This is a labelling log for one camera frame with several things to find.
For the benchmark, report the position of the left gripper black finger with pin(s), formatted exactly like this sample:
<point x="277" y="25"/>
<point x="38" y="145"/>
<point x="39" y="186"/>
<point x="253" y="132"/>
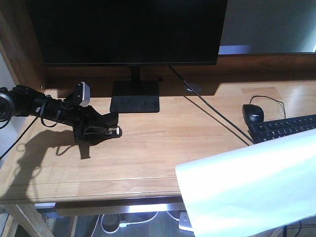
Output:
<point x="84" y="149"/>
<point x="109" y="120"/>

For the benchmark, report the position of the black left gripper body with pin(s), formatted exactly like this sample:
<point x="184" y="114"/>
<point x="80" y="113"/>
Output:
<point x="78" y="118"/>

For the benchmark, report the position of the black stapler with orange label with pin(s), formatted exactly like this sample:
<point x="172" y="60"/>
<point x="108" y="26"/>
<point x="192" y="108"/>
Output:
<point x="99" y="133"/>

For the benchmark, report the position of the white paper sheets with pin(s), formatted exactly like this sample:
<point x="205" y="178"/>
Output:
<point x="253" y="189"/>

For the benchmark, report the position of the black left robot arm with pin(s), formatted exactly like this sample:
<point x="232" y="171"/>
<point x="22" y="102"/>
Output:
<point x="23" y="101"/>

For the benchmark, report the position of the wooden desk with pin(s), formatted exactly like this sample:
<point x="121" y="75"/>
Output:
<point x="46" y="165"/>

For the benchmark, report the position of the black monitor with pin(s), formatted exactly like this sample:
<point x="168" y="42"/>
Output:
<point x="131" y="33"/>

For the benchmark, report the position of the black computer mouse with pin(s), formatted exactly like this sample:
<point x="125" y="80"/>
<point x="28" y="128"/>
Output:
<point x="252" y="113"/>

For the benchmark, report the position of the black keyboard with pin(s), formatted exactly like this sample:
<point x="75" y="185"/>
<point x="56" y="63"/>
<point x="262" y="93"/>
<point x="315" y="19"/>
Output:
<point x="269" y="130"/>

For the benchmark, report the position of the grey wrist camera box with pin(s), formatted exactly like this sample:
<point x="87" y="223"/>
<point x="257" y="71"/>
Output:
<point x="79" y="97"/>

